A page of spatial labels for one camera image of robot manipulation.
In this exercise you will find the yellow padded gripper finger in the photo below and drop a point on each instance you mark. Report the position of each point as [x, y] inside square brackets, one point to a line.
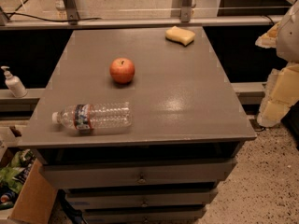
[281, 93]
[268, 39]

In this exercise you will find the red apple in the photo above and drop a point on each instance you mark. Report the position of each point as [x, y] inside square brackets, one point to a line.
[122, 70]

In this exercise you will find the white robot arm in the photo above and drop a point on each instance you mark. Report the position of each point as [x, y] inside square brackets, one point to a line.
[287, 46]

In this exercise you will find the yellow sponge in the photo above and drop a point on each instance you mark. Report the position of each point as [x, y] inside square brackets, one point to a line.
[183, 36]

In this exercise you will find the top grey drawer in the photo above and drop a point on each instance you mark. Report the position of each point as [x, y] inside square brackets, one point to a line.
[137, 174]

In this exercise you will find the grey drawer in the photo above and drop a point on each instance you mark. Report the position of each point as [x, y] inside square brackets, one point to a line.
[170, 197]
[137, 174]
[145, 215]

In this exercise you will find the middle grey drawer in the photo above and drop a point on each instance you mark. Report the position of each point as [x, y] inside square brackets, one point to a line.
[170, 197]

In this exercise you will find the grey drawer cabinet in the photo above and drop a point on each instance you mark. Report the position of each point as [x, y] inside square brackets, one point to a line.
[182, 103]

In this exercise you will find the clear plastic water bottle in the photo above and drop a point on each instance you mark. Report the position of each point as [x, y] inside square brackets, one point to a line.
[89, 117]

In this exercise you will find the bottom grey drawer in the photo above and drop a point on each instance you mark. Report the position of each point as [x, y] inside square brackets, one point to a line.
[145, 215]

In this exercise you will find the white pump dispenser bottle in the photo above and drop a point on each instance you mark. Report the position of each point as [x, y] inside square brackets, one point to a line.
[13, 83]

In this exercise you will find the cardboard box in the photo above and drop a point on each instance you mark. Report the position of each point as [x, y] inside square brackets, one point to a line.
[34, 203]

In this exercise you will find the snack bags in box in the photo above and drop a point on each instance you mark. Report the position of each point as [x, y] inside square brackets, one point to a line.
[13, 177]

